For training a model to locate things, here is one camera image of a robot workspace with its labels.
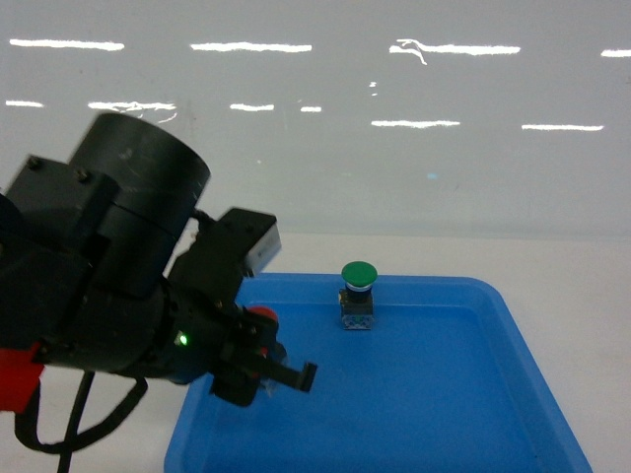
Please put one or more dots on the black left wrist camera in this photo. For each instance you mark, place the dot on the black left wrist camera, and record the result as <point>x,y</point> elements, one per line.
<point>253,238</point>

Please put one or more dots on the blue plastic tray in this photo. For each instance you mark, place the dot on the blue plastic tray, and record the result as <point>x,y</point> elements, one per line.
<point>443,382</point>

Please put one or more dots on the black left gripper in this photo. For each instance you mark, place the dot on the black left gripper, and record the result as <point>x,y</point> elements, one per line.
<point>201,310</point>

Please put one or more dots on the red mushroom push button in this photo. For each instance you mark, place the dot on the red mushroom push button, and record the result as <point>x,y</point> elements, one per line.
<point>275,352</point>

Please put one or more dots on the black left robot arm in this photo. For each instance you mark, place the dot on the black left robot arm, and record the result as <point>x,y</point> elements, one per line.
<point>108,265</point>

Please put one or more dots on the green mushroom push button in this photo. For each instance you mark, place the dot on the green mushroom push button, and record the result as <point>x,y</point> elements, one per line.
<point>356,297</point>

